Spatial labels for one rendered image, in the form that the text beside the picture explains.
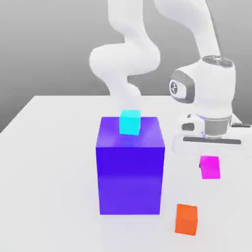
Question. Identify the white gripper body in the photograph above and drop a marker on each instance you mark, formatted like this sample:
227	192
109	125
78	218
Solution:
208	146

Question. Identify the small magenta cube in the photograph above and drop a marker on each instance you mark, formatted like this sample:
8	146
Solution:
210	167

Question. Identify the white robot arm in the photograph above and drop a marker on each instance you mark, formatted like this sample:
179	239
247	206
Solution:
126	59

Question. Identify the small orange cube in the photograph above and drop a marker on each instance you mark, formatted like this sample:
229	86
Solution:
186	219

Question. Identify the small cyan cube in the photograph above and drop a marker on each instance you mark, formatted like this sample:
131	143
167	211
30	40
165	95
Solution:
130	123

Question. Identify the large purple box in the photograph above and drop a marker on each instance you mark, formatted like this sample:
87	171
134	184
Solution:
130	177

